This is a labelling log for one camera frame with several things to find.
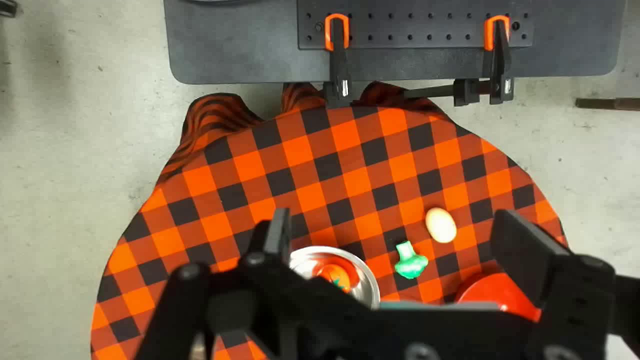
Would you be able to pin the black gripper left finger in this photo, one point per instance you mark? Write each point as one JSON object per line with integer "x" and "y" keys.
{"x": 276, "y": 237}

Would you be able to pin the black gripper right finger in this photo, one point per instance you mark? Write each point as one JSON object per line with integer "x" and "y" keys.
{"x": 531, "y": 257}

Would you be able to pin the cream egg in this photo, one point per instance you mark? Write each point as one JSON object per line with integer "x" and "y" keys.
{"x": 440, "y": 224}

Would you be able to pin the empty red plastic bowl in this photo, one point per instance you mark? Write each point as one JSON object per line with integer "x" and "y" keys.
{"x": 495, "y": 293}

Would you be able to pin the silver metal bowl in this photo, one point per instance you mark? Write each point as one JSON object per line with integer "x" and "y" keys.
{"x": 361, "y": 280}

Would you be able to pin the orange black checked tablecloth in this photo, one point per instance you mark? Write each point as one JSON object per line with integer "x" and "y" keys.
{"x": 320, "y": 152}

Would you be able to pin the green broccoli toy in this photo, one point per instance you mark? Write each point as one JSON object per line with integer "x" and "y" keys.
{"x": 408, "y": 263}

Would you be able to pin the black clamp with orange tip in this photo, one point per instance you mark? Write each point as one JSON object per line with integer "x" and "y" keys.
{"x": 339, "y": 67}
{"x": 498, "y": 67}

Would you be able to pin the dark grey mounting platform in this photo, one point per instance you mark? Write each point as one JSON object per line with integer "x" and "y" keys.
{"x": 232, "y": 46}

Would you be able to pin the black perforated plate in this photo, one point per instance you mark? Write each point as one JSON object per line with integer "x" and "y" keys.
{"x": 413, "y": 27}

